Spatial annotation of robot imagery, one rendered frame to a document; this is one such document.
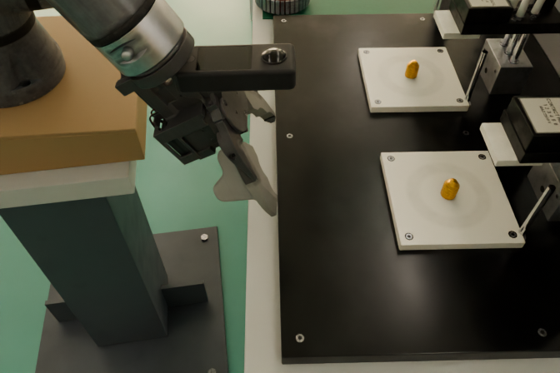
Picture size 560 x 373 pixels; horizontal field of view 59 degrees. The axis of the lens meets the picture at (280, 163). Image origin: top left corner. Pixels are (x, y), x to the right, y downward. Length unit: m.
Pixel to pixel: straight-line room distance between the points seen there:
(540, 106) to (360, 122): 0.26
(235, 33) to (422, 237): 1.80
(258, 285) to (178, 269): 0.89
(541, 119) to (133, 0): 0.43
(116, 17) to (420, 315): 0.43
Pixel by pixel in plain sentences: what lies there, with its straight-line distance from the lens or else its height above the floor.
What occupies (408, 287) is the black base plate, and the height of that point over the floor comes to 0.77.
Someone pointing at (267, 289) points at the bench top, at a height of 0.75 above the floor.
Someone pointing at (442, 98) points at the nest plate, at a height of 0.78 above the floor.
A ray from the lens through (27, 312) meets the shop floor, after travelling 1.57.
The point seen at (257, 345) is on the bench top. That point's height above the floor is 0.75.
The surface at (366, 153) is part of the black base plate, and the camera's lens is 0.71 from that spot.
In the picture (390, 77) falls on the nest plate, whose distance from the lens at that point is 0.82.
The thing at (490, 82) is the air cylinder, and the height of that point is 0.79.
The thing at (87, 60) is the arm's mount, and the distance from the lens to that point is 0.82.
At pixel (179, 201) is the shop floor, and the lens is 1.63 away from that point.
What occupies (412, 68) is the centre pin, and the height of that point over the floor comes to 0.80.
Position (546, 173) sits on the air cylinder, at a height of 0.81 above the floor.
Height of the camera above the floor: 1.29
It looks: 49 degrees down
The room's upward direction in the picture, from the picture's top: straight up
